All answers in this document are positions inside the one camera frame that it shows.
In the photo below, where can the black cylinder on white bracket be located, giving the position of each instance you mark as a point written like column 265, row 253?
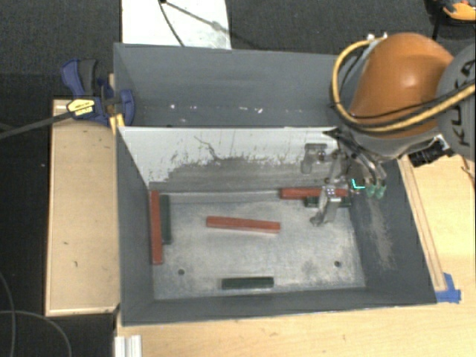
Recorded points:
column 427, row 154

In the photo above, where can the red-brown flat block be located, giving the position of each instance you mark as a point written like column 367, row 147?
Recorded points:
column 156, row 233
column 241, row 224
column 299, row 193

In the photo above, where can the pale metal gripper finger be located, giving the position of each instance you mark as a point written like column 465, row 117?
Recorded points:
column 334, row 208
column 320, row 210

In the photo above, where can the dark green flat block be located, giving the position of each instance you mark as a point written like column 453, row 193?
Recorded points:
column 166, row 219
column 247, row 283

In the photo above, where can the grey metal bin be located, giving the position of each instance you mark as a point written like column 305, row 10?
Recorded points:
column 238, row 87

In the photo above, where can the pale wood board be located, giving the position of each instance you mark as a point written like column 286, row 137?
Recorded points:
column 82, row 206

